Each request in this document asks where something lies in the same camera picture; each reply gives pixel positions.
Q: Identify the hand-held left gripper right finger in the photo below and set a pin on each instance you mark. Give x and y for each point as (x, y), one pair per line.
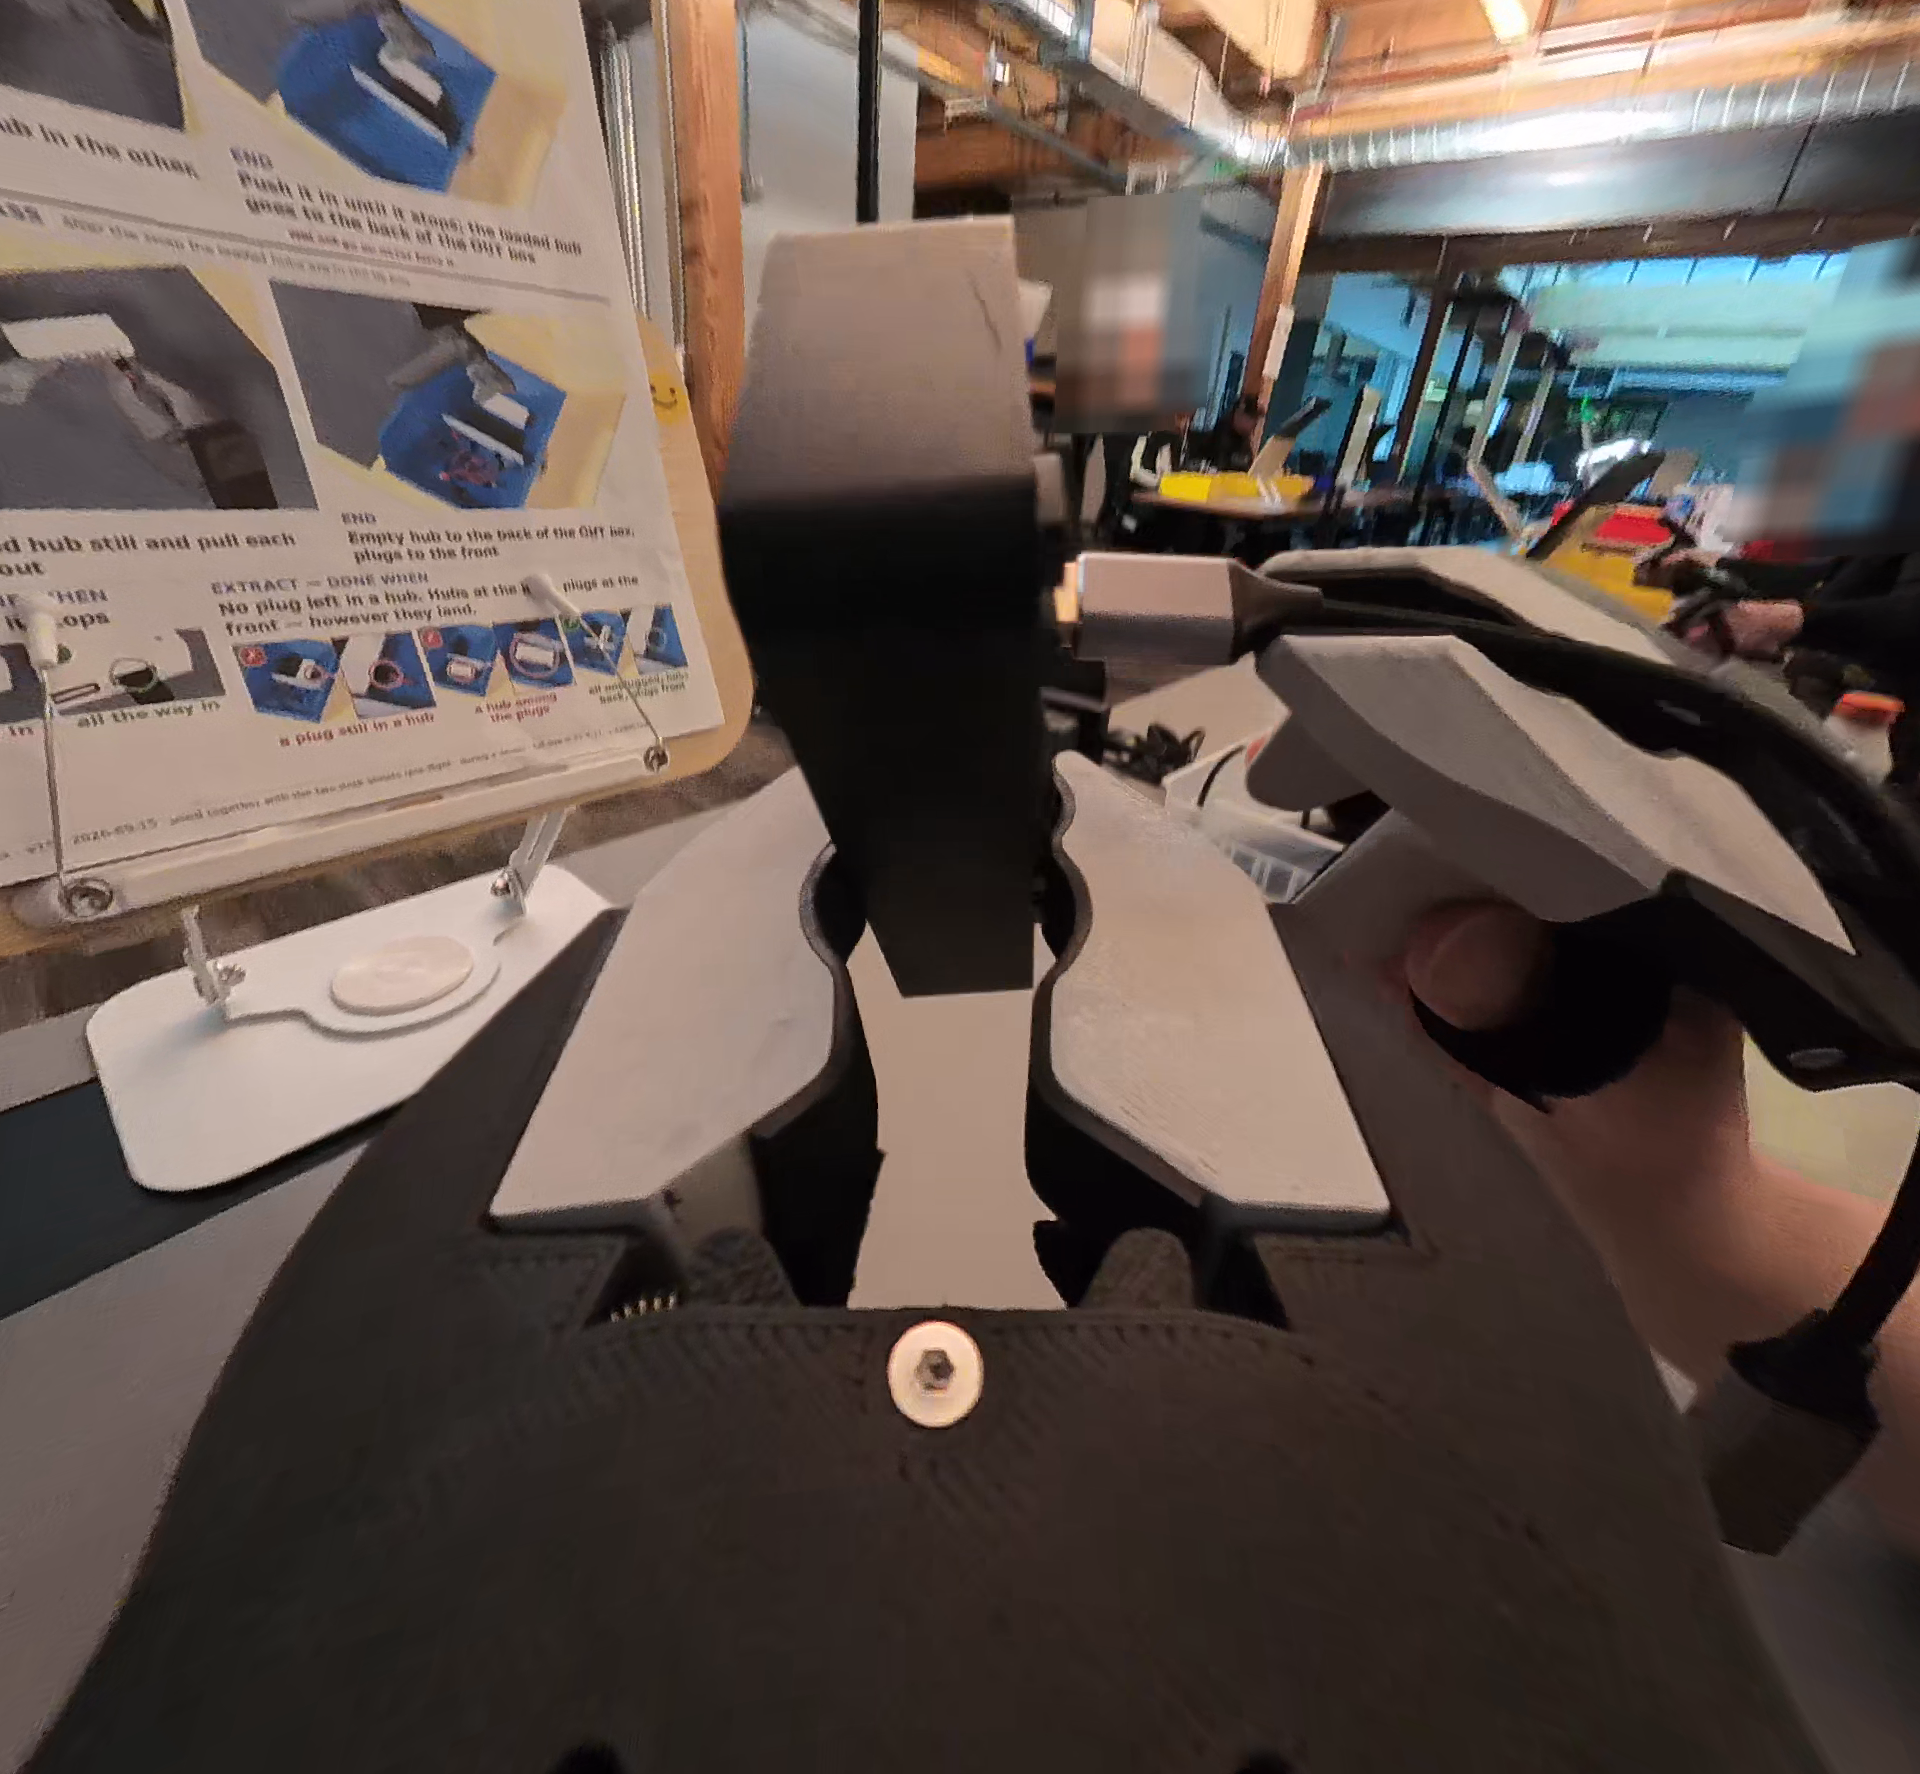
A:
(1201, 1024)

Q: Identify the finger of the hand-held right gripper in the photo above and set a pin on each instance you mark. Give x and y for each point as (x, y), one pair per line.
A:
(1501, 768)
(1440, 576)

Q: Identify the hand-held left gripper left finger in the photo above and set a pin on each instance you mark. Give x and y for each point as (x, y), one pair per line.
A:
(675, 1054)

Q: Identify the grey black usb hub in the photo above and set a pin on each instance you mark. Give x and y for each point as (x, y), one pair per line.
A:
(885, 634)

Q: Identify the person's right hand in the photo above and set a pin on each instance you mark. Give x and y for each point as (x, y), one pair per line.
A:
(1651, 1205)

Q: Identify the orange-capped bottle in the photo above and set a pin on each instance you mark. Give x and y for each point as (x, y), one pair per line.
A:
(1864, 739)

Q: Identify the yellow storage bin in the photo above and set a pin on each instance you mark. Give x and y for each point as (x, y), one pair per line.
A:
(1214, 487)

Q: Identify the white metal board stand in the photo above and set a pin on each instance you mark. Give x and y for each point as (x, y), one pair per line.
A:
(240, 1085)

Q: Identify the black wristband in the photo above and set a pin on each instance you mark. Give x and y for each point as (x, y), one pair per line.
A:
(1801, 1369)

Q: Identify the yellow smiley sticker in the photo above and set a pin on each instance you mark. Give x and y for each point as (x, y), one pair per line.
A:
(668, 396)

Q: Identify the black pole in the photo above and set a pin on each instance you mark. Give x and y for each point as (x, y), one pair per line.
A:
(867, 49)

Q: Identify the wooden pillar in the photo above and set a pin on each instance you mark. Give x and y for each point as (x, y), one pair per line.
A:
(698, 154)

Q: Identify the printed instruction sheet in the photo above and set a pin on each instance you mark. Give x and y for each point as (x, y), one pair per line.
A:
(375, 228)

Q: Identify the silver ceiling duct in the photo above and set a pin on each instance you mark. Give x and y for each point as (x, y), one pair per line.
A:
(1574, 116)

